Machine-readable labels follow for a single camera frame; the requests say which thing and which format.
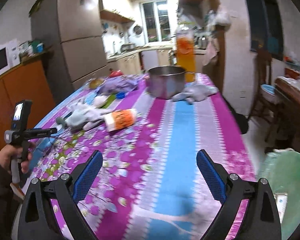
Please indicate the grey cloth rag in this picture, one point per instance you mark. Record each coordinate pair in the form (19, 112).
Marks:
(197, 92)

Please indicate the person's left forearm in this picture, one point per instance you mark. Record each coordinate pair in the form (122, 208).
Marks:
(0, 195)

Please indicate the red container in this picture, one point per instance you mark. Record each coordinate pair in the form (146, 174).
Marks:
(292, 66)

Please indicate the dark wooden chair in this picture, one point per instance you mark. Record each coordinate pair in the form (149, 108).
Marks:
(263, 92)

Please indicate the kitchen window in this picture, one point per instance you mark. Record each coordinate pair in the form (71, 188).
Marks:
(155, 21)

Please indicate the pink hanging towel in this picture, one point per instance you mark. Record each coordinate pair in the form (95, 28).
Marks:
(210, 52)

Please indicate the floral purple tablecloth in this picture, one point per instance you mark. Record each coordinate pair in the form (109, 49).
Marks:
(180, 130)

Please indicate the metal kettle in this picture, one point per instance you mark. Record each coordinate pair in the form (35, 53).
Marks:
(201, 42)

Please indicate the white crumpled wrapper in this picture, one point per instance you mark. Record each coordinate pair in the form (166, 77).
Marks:
(100, 100)

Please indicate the orange-label bottle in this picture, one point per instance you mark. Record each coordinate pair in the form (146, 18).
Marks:
(121, 120)

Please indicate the blue jar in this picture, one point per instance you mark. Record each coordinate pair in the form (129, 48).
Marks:
(40, 47)

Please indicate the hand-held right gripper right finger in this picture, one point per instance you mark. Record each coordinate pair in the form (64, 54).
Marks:
(211, 177)

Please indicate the white glove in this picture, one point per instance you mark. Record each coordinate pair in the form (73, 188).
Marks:
(86, 116)

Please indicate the white microwave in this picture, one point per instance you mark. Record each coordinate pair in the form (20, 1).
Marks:
(1, 62)

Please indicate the orange wooden cabinet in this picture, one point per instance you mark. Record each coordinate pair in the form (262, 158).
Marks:
(22, 97)

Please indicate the kitchen base cabinets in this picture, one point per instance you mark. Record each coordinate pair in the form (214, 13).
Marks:
(130, 60)

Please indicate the dark window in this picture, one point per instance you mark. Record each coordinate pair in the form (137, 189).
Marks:
(262, 22)

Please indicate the blue bottle cap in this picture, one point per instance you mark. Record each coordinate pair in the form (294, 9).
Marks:
(120, 95)

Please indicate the metal pot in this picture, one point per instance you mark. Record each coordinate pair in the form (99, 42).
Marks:
(166, 81)

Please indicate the red apple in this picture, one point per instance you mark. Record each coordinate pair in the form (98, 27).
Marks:
(115, 73)

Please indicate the round metal strainer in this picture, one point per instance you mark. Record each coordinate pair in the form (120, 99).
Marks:
(137, 30)

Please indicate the yellow brown pear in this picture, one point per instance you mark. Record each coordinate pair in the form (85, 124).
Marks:
(96, 83)

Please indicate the green trash bin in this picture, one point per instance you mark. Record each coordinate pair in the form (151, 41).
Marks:
(290, 175)

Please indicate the white hanging plastic bag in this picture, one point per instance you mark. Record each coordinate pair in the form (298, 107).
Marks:
(221, 17)

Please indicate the person's left hand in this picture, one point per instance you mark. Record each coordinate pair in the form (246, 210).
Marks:
(6, 157)

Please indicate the dark wooden table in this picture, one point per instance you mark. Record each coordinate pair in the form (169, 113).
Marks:
(293, 110)

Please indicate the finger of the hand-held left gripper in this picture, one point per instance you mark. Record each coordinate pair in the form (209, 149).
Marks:
(40, 133)

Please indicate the grey refrigerator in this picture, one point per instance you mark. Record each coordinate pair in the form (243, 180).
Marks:
(75, 35)

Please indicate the cream kitchen wall cabinet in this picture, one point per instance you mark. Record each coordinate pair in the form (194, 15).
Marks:
(195, 1)
(115, 5)

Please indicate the white plastic sheet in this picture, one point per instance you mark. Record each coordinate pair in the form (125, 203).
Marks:
(298, 82)

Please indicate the purple white plastic bag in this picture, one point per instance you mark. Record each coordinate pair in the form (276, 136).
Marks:
(118, 85)

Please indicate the dark green scrubber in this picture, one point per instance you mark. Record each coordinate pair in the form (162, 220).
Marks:
(60, 123)

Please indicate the blue basin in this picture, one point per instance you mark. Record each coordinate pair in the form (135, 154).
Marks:
(268, 92)

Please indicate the orange juice bottle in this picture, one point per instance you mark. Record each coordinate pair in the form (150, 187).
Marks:
(185, 55)

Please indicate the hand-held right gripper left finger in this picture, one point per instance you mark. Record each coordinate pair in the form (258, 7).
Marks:
(88, 175)

